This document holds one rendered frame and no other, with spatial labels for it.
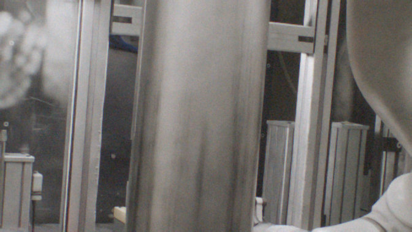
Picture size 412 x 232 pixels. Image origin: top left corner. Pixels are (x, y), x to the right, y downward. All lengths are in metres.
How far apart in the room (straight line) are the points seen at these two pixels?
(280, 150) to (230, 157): 1.01
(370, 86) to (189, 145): 0.27
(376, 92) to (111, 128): 0.97
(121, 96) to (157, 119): 1.11
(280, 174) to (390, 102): 0.80
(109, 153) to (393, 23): 1.05
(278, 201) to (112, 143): 0.37
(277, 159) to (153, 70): 1.02
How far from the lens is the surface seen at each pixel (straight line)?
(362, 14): 0.74
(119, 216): 1.51
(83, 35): 1.22
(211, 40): 0.59
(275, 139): 1.61
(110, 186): 1.72
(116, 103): 1.70
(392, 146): 1.51
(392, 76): 0.79
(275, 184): 1.61
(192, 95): 0.59
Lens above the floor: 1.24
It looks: 3 degrees down
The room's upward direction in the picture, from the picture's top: 5 degrees clockwise
